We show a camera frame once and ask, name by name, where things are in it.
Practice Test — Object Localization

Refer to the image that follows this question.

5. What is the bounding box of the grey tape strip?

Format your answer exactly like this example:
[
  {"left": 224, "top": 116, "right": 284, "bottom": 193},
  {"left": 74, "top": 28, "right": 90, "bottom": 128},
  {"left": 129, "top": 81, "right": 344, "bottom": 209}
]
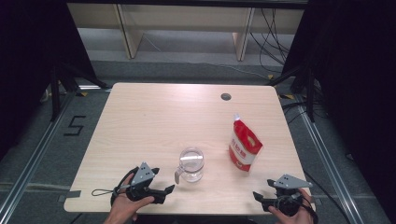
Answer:
[{"left": 57, "top": 189, "right": 82, "bottom": 203}]

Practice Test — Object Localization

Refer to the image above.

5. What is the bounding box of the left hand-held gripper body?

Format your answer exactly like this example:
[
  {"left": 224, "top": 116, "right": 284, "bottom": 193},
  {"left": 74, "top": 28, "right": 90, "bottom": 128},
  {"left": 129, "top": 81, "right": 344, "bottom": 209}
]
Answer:
[{"left": 125, "top": 161, "right": 163, "bottom": 205}]

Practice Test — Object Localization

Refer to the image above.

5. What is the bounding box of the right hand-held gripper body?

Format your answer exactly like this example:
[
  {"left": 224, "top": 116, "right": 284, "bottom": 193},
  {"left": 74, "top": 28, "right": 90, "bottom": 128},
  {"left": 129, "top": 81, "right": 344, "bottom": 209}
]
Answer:
[{"left": 262, "top": 174, "right": 314, "bottom": 217}]

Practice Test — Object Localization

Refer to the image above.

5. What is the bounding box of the person's right hand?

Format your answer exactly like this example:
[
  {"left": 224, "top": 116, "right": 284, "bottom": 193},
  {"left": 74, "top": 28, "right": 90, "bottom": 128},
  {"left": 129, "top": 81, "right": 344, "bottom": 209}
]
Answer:
[{"left": 268, "top": 188, "right": 316, "bottom": 224}]

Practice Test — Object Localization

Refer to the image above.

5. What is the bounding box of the bundle of black cables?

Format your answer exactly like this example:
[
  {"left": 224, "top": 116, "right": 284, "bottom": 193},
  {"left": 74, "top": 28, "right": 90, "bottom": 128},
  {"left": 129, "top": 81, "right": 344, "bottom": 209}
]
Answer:
[{"left": 249, "top": 7, "right": 294, "bottom": 75}]

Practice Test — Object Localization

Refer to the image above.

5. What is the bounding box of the black metal stand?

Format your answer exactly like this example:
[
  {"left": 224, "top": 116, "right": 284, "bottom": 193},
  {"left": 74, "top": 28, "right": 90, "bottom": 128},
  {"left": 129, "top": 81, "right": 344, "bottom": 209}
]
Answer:
[
  {"left": 266, "top": 64, "right": 316, "bottom": 123},
  {"left": 49, "top": 60, "right": 110, "bottom": 123}
]

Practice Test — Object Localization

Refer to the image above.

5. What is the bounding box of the person's left hand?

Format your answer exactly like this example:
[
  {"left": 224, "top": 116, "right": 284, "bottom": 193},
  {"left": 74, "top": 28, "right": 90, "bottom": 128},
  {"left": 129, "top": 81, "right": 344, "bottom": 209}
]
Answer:
[{"left": 104, "top": 176, "right": 156, "bottom": 216}]

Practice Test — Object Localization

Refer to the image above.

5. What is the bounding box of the black floor cable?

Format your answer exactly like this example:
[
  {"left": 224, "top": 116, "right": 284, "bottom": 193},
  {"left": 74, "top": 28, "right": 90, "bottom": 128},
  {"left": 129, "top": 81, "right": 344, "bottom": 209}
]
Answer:
[{"left": 303, "top": 170, "right": 353, "bottom": 224}]

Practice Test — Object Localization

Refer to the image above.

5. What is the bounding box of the red and white pouch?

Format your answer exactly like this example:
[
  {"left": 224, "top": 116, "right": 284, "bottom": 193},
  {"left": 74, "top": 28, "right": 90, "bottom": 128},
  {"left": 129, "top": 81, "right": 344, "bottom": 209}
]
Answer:
[{"left": 228, "top": 113, "right": 264, "bottom": 173}]

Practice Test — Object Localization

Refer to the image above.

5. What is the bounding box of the black curtain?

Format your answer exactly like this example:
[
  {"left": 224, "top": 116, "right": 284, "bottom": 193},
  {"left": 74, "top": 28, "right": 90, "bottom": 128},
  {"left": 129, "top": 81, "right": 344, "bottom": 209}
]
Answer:
[
  {"left": 0, "top": 0, "right": 97, "bottom": 160},
  {"left": 281, "top": 0, "right": 396, "bottom": 216}
]

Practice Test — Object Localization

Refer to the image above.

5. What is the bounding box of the aluminium floor rail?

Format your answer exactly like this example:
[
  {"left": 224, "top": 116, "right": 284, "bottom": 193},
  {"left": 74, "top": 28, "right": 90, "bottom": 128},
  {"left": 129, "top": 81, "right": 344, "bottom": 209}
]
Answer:
[
  {"left": 296, "top": 96, "right": 366, "bottom": 224},
  {"left": 0, "top": 91, "right": 77, "bottom": 217}
]

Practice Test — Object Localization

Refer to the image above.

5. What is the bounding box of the light wooden shelf unit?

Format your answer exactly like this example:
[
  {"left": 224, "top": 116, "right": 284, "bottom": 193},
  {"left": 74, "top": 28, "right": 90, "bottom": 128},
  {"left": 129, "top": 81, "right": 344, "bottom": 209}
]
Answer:
[{"left": 66, "top": 3, "right": 305, "bottom": 62}]

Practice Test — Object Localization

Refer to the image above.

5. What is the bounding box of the clear glass jar with lid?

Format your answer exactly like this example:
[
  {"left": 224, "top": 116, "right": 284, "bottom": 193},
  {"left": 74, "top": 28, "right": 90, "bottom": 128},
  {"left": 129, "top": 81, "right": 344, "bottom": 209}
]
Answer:
[{"left": 174, "top": 147, "right": 205, "bottom": 185}]

